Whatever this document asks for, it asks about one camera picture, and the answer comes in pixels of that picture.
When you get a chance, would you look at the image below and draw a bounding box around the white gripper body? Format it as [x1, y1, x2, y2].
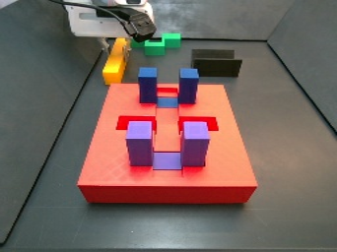
[63, 0, 154, 37]

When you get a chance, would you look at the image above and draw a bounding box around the red slotted base board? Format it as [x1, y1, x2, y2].
[78, 84, 258, 204]

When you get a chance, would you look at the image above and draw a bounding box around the green zigzag block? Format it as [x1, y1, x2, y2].
[130, 32, 182, 56]

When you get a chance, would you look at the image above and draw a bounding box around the black angle bracket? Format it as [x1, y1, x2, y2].
[191, 49, 242, 78]

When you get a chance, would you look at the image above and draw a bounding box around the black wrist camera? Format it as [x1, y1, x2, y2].
[96, 7, 157, 42]

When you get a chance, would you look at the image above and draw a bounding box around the black camera cable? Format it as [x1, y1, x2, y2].
[47, 0, 133, 28]

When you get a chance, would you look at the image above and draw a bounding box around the purple U block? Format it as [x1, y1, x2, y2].
[126, 121, 211, 170]

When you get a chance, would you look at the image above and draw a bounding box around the dark blue U block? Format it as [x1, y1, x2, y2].
[138, 67, 199, 108]

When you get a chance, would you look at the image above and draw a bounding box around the yellow long block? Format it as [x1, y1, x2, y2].
[103, 37, 130, 85]

